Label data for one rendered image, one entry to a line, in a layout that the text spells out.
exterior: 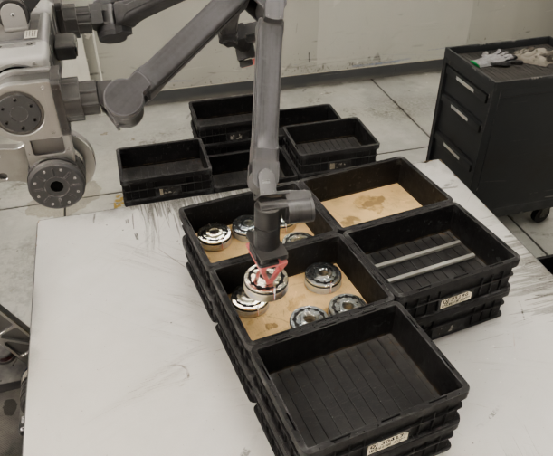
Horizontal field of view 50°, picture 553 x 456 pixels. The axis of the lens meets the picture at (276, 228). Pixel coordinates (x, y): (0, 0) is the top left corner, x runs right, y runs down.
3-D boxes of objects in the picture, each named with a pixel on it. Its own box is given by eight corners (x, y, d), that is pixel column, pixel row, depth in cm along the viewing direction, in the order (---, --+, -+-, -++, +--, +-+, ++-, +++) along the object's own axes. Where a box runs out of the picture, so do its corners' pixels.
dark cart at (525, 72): (457, 242, 316) (495, 82, 261) (418, 196, 350) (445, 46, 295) (555, 224, 328) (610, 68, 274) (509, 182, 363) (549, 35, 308)
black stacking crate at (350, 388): (302, 489, 122) (304, 457, 115) (250, 381, 144) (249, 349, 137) (462, 422, 134) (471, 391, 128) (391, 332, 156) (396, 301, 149)
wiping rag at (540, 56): (526, 69, 282) (528, 62, 280) (500, 52, 298) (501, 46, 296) (577, 63, 288) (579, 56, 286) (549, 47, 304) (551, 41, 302)
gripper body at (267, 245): (271, 233, 138) (272, 207, 133) (289, 261, 130) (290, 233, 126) (244, 239, 136) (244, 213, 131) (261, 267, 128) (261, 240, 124)
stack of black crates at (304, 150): (298, 233, 298) (300, 156, 271) (281, 201, 321) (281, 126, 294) (372, 221, 307) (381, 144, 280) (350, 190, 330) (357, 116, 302)
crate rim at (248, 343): (248, 354, 138) (248, 346, 137) (208, 274, 160) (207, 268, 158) (395, 306, 150) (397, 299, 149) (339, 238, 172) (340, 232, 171)
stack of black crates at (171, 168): (135, 262, 281) (119, 182, 253) (129, 225, 304) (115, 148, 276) (218, 248, 289) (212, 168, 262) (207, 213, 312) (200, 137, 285)
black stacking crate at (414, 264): (392, 331, 156) (397, 299, 150) (338, 263, 178) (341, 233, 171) (511, 290, 169) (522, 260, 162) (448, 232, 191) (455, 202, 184)
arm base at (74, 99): (63, 118, 127) (50, 64, 120) (102, 114, 129) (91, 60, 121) (62, 137, 120) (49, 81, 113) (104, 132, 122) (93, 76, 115)
